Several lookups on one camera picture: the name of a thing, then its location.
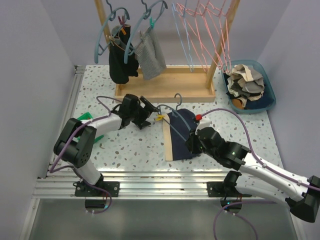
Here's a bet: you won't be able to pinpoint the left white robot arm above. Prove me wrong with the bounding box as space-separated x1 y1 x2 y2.
49 94 159 197

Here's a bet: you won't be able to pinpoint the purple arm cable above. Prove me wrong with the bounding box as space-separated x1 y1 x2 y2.
199 108 320 240
49 95 126 215

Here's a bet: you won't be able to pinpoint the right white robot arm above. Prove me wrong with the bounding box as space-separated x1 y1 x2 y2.
185 127 320 223

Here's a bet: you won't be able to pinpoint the green peg basket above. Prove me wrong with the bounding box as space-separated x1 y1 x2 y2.
77 112 104 144

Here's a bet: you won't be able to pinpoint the navy underwear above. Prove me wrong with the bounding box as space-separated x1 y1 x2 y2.
162 112 200 162

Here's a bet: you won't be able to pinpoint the pile of underwear in basin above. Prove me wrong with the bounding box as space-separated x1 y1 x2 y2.
223 63 272 111

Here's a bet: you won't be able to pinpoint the wooden rack base tray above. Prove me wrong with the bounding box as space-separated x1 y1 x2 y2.
114 65 216 103

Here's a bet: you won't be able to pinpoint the teal clothes peg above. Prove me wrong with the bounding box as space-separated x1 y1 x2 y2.
149 17 157 29

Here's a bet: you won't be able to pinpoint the pink wire hangers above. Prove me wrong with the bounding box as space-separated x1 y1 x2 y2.
178 0 231 72

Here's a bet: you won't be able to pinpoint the teal plastic hanger left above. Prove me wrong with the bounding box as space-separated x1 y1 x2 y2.
94 0 130 64

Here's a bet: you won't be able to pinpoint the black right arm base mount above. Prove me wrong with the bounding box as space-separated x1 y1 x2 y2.
206 181 252 198

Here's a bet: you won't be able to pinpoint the teal hangers middle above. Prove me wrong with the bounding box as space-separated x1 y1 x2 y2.
123 0 170 65

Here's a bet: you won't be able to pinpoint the teal plastic laundry basin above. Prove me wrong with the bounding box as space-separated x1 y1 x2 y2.
221 59 278 115

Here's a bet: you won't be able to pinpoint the wooden rack post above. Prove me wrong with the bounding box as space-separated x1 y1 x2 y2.
205 0 240 89
94 0 111 48

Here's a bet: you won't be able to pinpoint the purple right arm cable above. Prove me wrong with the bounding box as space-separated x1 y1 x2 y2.
199 108 320 240

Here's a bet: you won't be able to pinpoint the wooden rack right post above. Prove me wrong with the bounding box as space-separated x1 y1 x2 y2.
205 0 240 89

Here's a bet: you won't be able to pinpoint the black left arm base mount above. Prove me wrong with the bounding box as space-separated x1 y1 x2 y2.
72 180 120 197

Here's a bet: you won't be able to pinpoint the yellow clothes peg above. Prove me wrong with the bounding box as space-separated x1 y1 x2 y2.
154 114 165 122

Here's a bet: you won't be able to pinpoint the black hanging underwear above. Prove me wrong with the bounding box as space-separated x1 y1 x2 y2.
109 24 139 85

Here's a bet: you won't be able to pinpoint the aluminium extrusion rail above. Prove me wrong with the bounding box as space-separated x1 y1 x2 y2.
32 65 261 201

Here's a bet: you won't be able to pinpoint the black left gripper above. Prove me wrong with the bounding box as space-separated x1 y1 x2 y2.
129 96 160 130

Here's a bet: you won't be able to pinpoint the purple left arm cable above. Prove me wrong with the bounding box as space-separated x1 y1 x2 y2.
49 95 126 215

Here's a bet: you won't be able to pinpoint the blue wire hanger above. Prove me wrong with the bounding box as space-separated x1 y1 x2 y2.
171 0 194 73

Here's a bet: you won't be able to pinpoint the grey striped hanging underwear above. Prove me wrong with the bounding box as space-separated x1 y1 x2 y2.
135 28 167 81

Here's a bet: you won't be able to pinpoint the wooden rack left post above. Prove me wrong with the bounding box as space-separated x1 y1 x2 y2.
94 0 111 48

